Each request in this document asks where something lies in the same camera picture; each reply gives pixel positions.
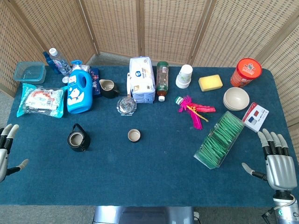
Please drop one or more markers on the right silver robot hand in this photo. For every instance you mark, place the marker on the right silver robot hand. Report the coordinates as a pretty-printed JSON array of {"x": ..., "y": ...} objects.
[{"x": 278, "y": 168}]

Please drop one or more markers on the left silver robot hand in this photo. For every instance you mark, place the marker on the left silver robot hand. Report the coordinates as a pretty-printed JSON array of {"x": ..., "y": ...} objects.
[{"x": 2, "y": 156}]

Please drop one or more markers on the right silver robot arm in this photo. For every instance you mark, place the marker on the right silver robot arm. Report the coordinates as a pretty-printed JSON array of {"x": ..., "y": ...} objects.
[{"x": 286, "y": 207}]

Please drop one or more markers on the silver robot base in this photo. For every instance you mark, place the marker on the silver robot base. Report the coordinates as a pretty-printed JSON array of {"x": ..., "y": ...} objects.
[{"x": 144, "y": 214}]

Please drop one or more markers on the black ceramic teapot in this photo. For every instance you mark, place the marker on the black ceramic teapot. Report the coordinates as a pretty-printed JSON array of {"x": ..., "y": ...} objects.
[{"x": 78, "y": 138}]

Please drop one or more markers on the white box red blue squares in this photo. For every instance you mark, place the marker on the white box red blue squares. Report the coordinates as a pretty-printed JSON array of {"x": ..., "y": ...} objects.
[{"x": 255, "y": 116}]

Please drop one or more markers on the clear box of green packets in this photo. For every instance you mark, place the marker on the clear box of green packets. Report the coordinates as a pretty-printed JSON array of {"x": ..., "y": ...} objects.
[{"x": 219, "y": 140}]

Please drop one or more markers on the teal snack bag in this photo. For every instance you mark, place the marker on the teal snack bag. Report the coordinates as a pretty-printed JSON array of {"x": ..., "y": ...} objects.
[{"x": 40, "y": 100}]

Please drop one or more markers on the stack of beige bowls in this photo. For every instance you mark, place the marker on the stack of beige bowls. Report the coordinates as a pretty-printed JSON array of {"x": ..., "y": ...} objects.
[{"x": 236, "y": 99}]

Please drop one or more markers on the clear plastic food container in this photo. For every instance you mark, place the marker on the clear plastic food container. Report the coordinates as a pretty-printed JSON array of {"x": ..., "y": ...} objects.
[{"x": 30, "y": 72}]

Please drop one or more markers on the small white bottle cap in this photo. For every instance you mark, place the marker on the small white bottle cap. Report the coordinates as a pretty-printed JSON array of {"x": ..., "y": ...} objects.
[{"x": 65, "y": 80}]

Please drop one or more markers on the orange canister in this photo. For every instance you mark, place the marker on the orange canister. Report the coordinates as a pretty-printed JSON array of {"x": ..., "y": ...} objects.
[{"x": 245, "y": 73}]

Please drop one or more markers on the blue detergent jug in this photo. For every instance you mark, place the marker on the blue detergent jug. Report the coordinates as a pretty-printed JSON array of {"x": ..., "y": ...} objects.
[{"x": 79, "y": 91}]

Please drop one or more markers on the pink feather shuttlecock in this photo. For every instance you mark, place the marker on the pink feather shuttlecock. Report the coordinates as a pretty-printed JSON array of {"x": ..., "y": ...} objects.
[{"x": 194, "y": 109}]

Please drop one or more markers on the yellow sponge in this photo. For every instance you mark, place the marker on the yellow sponge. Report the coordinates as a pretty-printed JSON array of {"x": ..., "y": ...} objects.
[{"x": 210, "y": 82}]

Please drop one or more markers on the clear water bottle white cap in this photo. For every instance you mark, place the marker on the clear water bottle white cap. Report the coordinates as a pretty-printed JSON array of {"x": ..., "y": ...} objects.
[{"x": 60, "y": 62}]

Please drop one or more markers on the clear plastic wrapped packet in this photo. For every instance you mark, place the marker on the clear plastic wrapped packet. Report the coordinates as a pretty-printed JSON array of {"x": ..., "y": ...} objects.
[{"x": 82, "y": 67}]

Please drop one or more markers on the dark blue patterned box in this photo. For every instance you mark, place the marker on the dark blue patterned box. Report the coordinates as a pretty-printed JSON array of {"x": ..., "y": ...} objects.
[{"x": 95, "y": 81}]

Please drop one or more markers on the black ceramic pitcher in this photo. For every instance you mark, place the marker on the black ceramic pitcher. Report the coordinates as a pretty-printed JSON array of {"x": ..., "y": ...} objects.
[{"x": 108, "y": 88}]

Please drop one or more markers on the blue table cloth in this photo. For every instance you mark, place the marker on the blue table cloth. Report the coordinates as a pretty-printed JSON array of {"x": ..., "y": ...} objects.
[{"x": 149, "y": 161}]

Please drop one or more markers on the stack of white paper cups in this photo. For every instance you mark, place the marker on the stack of white paper cups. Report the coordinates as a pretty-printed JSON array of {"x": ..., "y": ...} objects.
[{"x": 184, "y": 77}]

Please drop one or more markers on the clear glass ashtray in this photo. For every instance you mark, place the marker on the clear glass ashtray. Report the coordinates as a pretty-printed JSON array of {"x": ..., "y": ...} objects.
[{"x": 126, "y": 106}]

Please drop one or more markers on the brown drink bottle green cap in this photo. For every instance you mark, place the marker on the brown drink bottle green cap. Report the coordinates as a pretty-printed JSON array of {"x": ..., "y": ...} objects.
[{"x": 162, "y": 80}]

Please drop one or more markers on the white tissue pack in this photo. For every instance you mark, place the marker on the white tissue pack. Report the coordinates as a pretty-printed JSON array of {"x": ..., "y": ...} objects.
[{"x": 142, "y": 79}]

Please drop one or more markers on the woven bamboo folding screen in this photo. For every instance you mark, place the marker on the woven bamboo folding screen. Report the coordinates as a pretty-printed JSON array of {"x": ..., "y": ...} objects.
[{"x": 149, "y": 28}]

